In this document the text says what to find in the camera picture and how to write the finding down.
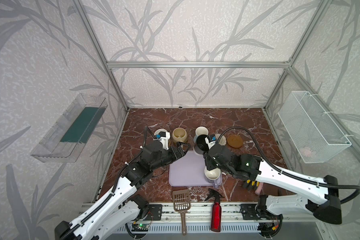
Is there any beige ceramic mug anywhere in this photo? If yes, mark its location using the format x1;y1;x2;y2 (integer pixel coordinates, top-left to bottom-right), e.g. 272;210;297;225
172;128;188;144

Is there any white and lilac mug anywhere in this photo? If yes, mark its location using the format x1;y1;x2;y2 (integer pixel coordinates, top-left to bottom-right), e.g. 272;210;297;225
204;167;222;189

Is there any black mug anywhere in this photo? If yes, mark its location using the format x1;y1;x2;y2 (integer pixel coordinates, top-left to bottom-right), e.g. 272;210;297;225
194;135;209;154

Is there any dark wooden coaster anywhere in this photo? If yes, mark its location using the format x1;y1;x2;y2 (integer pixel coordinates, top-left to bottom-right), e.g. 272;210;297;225
227;135;244;149

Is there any white and blue mug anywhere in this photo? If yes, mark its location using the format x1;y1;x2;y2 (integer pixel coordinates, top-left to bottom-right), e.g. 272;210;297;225
194;126;209;142

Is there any white speckled mug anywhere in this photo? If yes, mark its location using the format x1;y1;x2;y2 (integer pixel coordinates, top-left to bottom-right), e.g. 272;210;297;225
154;129;168;139

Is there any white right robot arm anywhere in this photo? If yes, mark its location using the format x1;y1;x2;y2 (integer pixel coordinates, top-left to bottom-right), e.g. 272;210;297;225
197;128;360;225

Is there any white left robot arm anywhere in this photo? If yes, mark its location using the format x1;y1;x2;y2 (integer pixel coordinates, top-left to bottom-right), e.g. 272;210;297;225
55;132;191;240

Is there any multicolour woven coaster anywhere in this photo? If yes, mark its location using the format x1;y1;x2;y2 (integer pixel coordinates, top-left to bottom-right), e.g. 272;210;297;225
215;134;227;146

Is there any lilac plastic tray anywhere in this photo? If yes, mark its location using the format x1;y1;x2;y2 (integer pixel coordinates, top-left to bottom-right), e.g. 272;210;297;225
169;151;223;187

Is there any yellow black work glove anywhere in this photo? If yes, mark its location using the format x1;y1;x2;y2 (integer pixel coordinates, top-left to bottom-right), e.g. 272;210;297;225
242;180;260;191

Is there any brown litter scoop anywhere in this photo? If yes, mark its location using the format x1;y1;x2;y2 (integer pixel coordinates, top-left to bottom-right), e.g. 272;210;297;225
173;189;191;236

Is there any red spray bottle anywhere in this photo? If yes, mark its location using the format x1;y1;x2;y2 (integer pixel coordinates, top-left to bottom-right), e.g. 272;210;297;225
205;188;224;233

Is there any green circuit board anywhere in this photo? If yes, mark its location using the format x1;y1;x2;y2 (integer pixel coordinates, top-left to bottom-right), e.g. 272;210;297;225
132;223;150;232

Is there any pink item in basket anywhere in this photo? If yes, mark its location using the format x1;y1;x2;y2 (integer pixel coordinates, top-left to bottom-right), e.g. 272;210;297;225
300;147;314;158

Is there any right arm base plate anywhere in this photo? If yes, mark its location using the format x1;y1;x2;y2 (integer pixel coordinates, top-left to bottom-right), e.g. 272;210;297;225
240;204;283;221

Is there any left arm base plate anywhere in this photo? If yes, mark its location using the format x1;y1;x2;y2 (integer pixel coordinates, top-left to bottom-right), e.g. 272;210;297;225
139;204;163;221

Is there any white wire wall basket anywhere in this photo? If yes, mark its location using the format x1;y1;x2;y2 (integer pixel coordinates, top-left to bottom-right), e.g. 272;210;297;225
278;91;352;164

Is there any clear plastic wall shelf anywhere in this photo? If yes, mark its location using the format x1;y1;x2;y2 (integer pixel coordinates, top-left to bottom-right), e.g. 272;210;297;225
31;94;108;163

